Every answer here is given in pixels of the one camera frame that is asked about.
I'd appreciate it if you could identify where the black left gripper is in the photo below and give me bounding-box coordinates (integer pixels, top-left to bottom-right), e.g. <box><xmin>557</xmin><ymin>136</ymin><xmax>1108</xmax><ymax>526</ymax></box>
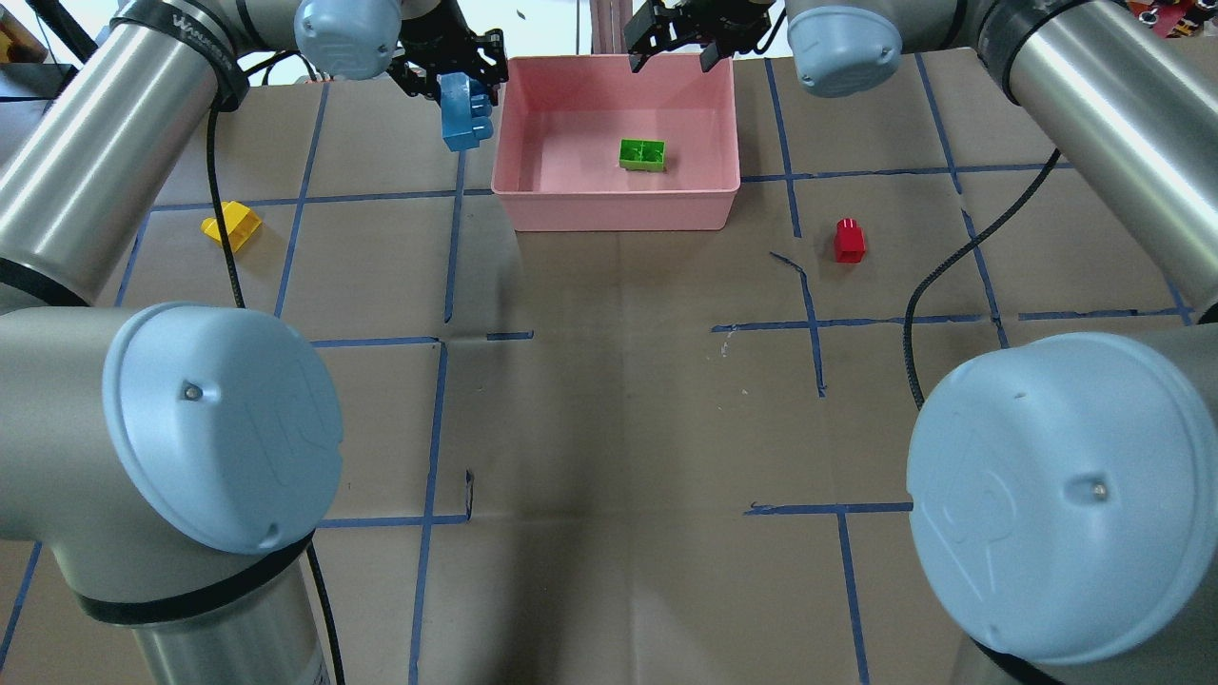
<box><xmin>389</xmin><ymin>1</ymin><xmax>505</xmax><ymax>96</ymax></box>

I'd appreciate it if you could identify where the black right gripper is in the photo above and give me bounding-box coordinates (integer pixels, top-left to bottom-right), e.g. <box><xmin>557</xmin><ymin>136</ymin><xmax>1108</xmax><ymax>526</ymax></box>
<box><xmin>622</xmin><ymin>1</ymin><xmax>775</xmax><ymax>73</ymax></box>

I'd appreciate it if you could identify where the blue toy block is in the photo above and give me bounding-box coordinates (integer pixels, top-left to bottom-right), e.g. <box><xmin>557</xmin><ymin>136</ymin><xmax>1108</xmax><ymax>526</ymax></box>
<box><xmin>438</xmin><ymin>72</ymin><xmax>493</xmax><ymax>152</ymax></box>

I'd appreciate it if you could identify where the green toy block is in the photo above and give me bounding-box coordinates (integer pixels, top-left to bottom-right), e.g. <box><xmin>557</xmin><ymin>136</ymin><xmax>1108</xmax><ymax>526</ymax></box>
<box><xmin>618</xmin><ymin>138</ymin><xmax>667</xmax><ymax>173</ymax></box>

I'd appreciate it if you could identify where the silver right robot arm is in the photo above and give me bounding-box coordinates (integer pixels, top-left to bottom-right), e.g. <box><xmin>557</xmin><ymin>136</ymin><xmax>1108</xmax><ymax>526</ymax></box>
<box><xmin>786</xmin><ymin>1</ymin><xmax>1216</xmax><ymax>684</ymax></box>

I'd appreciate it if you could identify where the pink plastic box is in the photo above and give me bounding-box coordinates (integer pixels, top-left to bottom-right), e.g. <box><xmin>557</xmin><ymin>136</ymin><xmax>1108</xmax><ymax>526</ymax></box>
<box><xmin>491</xmin><ymin>52</ymin><xmax>742</xmax><ymax>233</ymax></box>

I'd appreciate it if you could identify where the red toy block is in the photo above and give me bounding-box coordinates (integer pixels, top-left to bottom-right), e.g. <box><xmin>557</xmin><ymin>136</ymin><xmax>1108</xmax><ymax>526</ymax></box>
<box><xmin>834</xmin><ymin>217</ymin><xmax>868</xmax><ymax>264</ymax></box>

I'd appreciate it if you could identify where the yellow toy block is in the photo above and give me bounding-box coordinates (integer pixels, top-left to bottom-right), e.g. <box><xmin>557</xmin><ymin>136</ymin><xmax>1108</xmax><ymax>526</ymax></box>
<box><xmin>200</xmin><ymin>201</ymin><xmax>263</xmax><ymax>252</ymax></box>

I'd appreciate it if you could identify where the aluminium frame post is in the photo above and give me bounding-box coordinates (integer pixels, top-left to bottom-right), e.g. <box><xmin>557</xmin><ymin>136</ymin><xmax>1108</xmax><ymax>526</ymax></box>
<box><xmin>590</xmin><ymin>0</ymin><xmax>635</xmax><ymax>52</ymax></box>

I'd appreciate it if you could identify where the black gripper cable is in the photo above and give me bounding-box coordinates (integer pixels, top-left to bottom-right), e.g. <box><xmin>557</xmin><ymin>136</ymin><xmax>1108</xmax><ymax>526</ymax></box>
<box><xmin>903</xmin><ymin>147</ymin><xmax>1063</xmax><ymax>412</ymax></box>

